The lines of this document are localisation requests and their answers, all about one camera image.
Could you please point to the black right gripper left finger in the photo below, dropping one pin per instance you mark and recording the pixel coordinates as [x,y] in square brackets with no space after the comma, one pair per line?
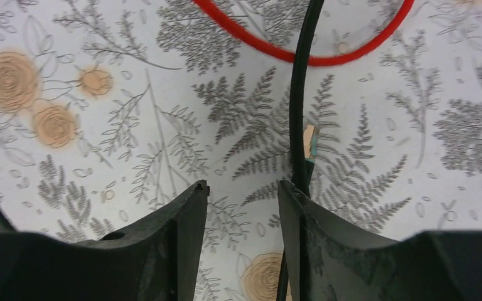
[155,258]

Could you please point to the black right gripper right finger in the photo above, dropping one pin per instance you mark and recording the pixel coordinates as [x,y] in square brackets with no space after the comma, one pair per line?
[329,258]

